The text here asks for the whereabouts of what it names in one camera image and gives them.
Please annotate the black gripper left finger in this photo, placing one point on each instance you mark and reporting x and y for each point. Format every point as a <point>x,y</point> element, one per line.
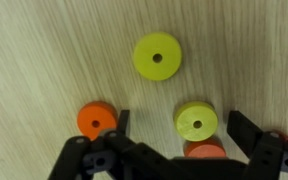
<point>113,152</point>

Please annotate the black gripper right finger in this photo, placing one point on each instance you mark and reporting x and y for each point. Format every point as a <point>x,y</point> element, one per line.
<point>267,150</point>

